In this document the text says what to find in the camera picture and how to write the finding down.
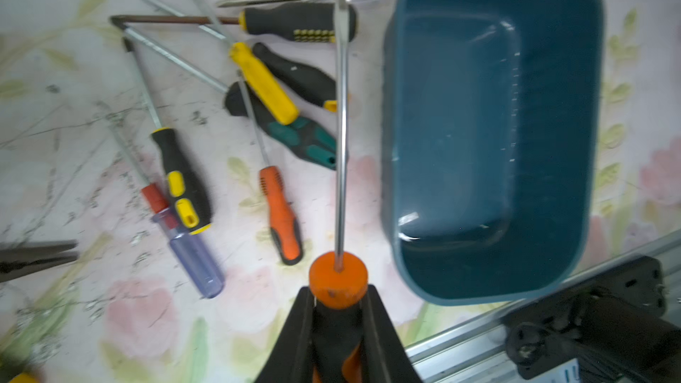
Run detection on black yellow-dotted screwdriver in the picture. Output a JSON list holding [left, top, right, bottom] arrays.
[[109, 3, 335, 43]]

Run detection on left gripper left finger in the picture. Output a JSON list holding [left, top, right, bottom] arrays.
[[255, 287, 314, 383]]

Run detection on yellow black utility knife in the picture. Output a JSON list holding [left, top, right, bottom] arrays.
[[1, 372, 39, 383]]

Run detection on black yellow small screwdriver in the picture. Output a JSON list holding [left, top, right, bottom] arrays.
[[122, 37, 213, 234]]

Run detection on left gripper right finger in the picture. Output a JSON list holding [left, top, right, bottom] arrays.
[[360, 285, 422, 383]]

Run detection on purple red screwdriver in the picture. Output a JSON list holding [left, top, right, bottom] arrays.
[[107, 122, 225, 299]]

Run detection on green black screwdriver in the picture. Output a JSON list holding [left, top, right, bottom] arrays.
[[109, 15, 336, 170]]

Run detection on black screwdriver yellow cap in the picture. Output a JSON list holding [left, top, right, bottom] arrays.
[[137, 0, 340, 113]]

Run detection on orange black screwdriver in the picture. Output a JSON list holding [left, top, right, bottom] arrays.
[[237, 70, 303, 266], [309, 0, 368, 382]]

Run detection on teal plastic storage tray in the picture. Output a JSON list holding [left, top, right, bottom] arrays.
[[381, 0, 604, 306]]

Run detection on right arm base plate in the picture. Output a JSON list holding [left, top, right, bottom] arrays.
[[502, 256, 680, 382]]

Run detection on aluminium mounting rail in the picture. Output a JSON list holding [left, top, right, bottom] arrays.
[[407, 232, 680, 382]]

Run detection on yellow handle screwdriver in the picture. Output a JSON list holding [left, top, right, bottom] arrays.
[[192, 0, 300, 125]]

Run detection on yellow black pliers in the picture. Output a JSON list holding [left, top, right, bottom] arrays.
[[1, 240, 80, 283]]

